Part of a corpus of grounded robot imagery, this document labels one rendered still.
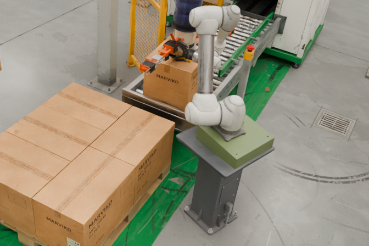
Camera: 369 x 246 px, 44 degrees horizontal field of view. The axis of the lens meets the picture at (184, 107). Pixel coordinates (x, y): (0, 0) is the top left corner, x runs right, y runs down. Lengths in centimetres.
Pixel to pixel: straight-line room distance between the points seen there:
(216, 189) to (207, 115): 65
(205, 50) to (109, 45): 196
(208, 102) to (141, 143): 75
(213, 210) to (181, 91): 95
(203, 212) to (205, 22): 149
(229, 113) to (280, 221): 122
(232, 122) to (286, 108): 210
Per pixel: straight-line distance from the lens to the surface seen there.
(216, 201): 340
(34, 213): 317
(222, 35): 311
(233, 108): 295
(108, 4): 453
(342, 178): 442
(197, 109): 291
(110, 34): 465
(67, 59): 546
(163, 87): 370
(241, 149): 305
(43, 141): 346
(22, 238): 350
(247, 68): 390
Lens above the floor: 278
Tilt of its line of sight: 36 degrees down
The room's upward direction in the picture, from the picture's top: 8 degrees clockwise
